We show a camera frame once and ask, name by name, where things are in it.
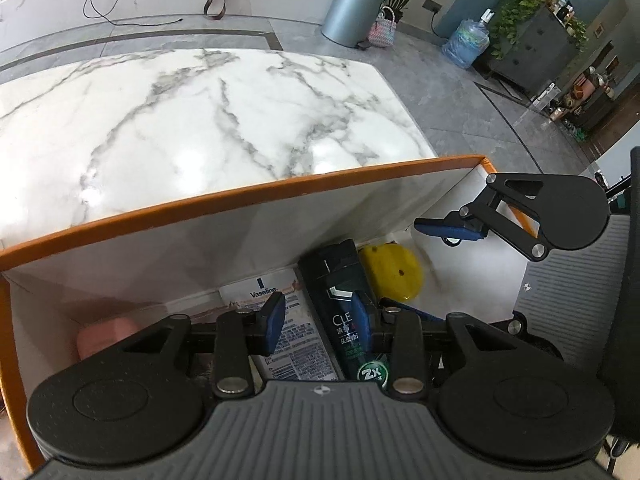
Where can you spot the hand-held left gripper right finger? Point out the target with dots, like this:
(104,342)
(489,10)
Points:
(359,322)

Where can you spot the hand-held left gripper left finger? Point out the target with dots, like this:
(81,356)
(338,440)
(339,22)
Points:
(272,322)

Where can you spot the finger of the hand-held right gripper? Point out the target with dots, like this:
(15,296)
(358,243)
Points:
(447,227)

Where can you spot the white lotion packet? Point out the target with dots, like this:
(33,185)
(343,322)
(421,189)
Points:
(295,310)

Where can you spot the dark blue shampoo bottle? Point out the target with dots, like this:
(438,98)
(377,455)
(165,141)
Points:
(335,280)

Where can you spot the yellow plastic toy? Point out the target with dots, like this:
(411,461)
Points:
(395,272)

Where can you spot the orange cardboard box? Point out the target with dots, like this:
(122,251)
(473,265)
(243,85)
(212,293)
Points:
(200,240)

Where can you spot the blue water jug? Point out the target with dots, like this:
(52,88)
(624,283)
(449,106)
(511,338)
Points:
(465,40)

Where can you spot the dark grey cabinet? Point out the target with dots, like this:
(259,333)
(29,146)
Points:
(535,55)

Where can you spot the colourful woven bag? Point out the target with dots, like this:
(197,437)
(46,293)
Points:
(384,27)

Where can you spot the grey metal trash can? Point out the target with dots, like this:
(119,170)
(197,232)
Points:
(352,7)

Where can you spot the wall outlet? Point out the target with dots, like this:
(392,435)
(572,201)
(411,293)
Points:
(433,7)

